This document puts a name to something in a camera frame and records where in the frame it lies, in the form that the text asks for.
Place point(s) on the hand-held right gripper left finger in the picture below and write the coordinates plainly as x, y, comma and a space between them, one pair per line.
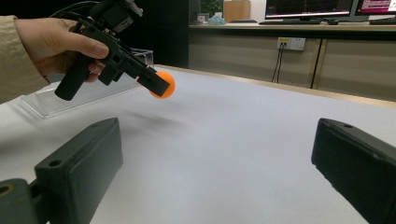
81, 168

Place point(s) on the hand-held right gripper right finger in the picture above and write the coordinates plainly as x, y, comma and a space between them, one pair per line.
358, 168

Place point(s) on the orange ping-pong ball black print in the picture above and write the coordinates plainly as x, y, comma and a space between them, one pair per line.
166, 76

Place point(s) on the clear plastic storage bin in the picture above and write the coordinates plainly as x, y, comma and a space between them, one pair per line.
62, 102

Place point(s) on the pale blue tissue pack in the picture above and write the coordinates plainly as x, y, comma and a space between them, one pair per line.
216, 20

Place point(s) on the green potted plant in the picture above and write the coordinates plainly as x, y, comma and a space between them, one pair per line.
211, 5

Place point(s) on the white table cover sheet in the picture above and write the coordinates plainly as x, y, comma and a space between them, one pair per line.
218, 155

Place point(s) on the cardboard box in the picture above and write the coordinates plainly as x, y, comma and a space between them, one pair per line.
236, 11

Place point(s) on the black keyboard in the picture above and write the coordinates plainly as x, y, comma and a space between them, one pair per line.
289, 22
383, 21

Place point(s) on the black computer mouse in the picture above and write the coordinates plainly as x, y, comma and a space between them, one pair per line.
332, 22

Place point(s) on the computer monitor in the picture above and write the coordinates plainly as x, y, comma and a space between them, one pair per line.
308, 7
376, 6

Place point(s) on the white wall socket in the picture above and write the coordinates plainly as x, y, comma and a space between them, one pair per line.
295, 44

